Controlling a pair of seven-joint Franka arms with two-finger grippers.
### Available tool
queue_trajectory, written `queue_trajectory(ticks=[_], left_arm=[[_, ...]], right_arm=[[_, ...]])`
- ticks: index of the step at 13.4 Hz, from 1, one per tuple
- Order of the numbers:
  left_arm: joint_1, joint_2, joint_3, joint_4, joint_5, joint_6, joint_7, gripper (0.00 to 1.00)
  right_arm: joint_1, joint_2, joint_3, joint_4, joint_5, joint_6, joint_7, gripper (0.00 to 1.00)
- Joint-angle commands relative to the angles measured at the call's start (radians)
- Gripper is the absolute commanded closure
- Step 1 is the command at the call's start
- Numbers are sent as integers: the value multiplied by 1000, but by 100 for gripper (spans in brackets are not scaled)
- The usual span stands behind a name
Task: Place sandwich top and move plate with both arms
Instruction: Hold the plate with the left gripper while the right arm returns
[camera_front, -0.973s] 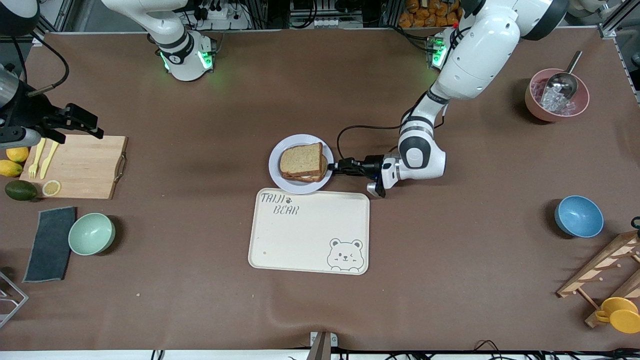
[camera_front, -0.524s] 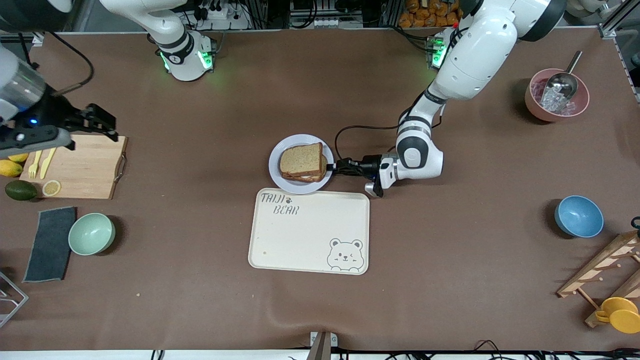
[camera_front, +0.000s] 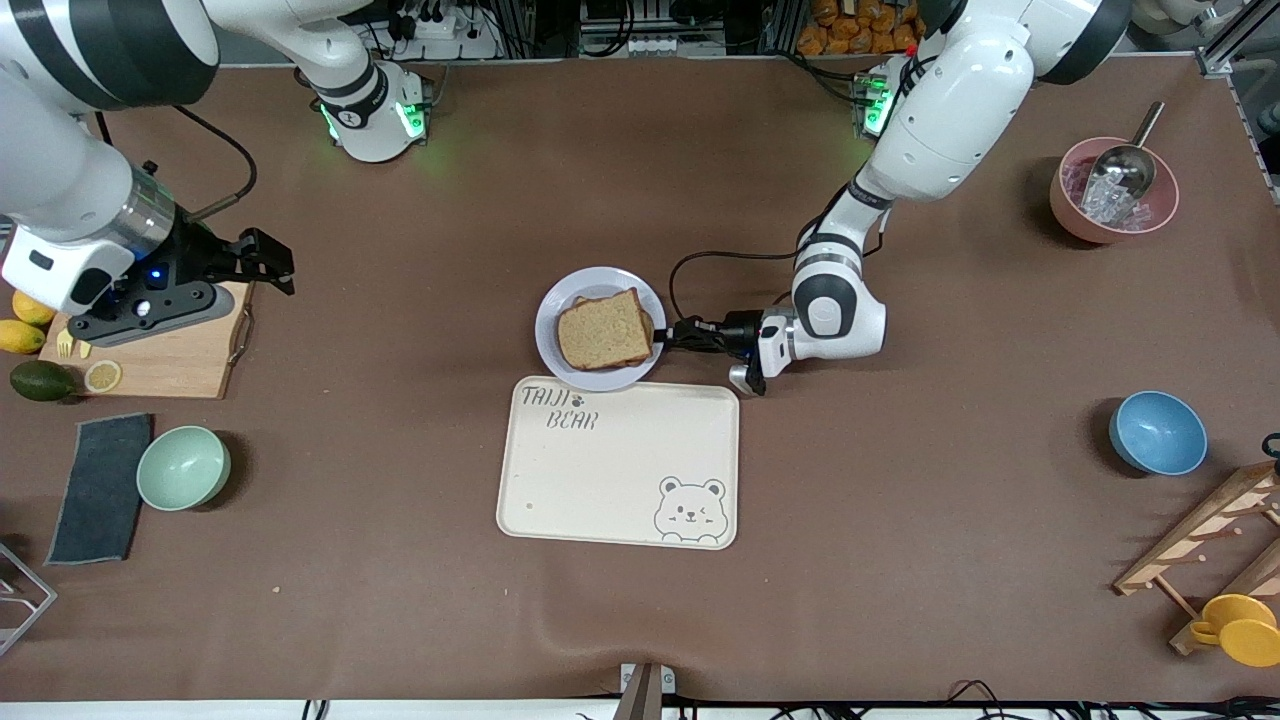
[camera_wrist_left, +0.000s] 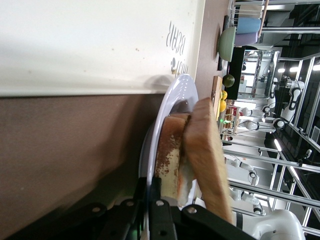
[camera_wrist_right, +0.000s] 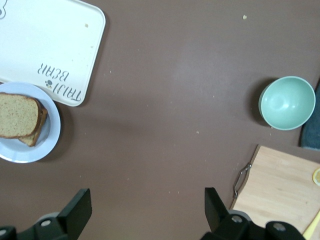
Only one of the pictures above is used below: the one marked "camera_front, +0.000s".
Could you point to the yellow whole lemon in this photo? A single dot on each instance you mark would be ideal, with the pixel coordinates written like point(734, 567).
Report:
point(30, 312)

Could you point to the wooden cutting board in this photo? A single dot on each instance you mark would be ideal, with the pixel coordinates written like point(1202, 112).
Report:
point(170, 370)

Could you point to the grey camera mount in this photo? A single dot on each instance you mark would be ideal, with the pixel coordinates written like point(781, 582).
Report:
point(640, 695)

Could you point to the yellow plastic fork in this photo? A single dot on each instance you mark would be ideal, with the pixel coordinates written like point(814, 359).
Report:
point(65, 347)

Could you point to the cut lemon half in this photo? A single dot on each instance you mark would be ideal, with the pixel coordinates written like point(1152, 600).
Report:
point(103, 376)

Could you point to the white power strip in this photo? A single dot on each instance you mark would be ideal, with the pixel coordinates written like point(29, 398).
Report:
point(650, 45)
point(450, 45)

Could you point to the clear ice cubes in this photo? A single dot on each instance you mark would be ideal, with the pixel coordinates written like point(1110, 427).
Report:
point(1110, 208)

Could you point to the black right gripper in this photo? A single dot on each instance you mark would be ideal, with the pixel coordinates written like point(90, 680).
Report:
point(187, 256)

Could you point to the yellow mango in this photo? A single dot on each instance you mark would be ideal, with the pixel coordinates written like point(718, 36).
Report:
point(20, 337)

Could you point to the blue bowl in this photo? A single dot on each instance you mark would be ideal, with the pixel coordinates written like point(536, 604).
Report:
point(1158, 433)

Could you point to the dark green cup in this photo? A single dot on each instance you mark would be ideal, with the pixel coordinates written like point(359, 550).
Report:
point(1273, 447)

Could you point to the pink bowl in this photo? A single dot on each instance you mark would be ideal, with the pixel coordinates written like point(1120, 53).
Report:
point(1080, 228)

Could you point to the green avocado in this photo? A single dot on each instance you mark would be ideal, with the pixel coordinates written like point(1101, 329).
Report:
point(42, 381)

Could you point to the mint green bowl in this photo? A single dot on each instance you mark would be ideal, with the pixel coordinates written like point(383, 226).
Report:
point(183, 468)

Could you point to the plain brown bread slice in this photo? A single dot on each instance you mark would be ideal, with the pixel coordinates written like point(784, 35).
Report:
point(600, 335)

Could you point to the wooden peg rack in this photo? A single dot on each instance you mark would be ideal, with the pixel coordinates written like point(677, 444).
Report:
point(1200, 525)

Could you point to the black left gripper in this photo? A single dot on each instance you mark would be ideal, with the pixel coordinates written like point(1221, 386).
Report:
point(738, 331)

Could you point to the cream tray with bear print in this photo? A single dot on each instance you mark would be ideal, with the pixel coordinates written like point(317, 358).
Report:
point(600, 480)

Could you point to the dark grey cloth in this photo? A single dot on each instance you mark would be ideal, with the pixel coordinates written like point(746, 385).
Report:
point(100, 490)

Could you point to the aluminium frame profile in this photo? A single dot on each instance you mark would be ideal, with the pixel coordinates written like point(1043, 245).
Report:
point(1215, 65)

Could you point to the yellow cup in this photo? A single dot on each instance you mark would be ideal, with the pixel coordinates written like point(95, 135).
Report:
point(1245, 630)

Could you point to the orange pastries pile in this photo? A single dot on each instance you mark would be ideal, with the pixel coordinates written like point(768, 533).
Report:
point(850, 35)

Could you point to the round white plate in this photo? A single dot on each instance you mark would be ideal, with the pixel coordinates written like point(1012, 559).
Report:
point(600, 280)

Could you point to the metal scoop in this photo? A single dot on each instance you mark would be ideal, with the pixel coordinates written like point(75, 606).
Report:
point(1125, 165)

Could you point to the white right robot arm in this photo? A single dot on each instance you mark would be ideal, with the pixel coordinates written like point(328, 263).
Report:
point(60, 160)

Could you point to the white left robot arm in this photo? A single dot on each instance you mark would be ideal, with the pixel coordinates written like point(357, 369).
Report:
point(960, 100)

